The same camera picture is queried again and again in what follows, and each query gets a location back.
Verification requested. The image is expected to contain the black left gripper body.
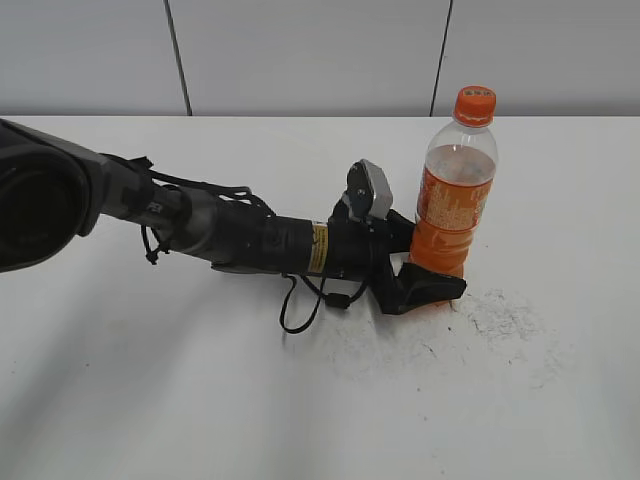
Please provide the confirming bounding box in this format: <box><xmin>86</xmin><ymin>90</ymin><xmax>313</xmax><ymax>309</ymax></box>
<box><xmin>327</xmin><ymin>200</ymin><xmax>406</xmax><ymax>315</ymax></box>

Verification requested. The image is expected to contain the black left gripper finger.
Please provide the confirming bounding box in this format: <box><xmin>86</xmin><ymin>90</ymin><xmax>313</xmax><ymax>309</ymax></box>
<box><xmin>396</xmin><ymin>263</ymin><xmax>467</xmax><ymax>313</ymax></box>
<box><xmin>388</xmin><ymin>209</ymin><xmax>415</xmax><ymax>250</ymax></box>

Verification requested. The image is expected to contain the orange drink plastic bottle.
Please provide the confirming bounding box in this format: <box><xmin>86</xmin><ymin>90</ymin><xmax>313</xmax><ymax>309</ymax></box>
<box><xmin>409</xmin><ymin>119</ymin><xmax>499</xmax><ymax>278</ymax></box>

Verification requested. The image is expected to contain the orange bottle cap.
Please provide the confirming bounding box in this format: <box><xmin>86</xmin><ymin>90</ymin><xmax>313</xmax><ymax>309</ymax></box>
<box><xmin>453</xmin><ymin>85</ymin><xmax>497</xmax><ymax>128</ymax></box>

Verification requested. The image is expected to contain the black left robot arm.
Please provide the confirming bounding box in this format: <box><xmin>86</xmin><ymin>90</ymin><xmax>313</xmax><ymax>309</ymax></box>
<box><xmin>1</xmin><ymin>120</ymin><xmax>466</xmax><ymax>315</ymax></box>

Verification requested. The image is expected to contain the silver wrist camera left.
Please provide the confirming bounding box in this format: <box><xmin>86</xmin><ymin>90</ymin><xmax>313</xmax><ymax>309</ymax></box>
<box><xmin>344</xmin><ymin>159</ymin><xmax>393</xmax><ymax>221</ymax></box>

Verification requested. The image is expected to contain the black camera cable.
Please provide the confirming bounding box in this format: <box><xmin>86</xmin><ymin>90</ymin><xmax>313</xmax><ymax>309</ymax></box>
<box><xmin>279</xmin><ymin>272</ymin><xmax>377</xmax><ymax>333</ymax></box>

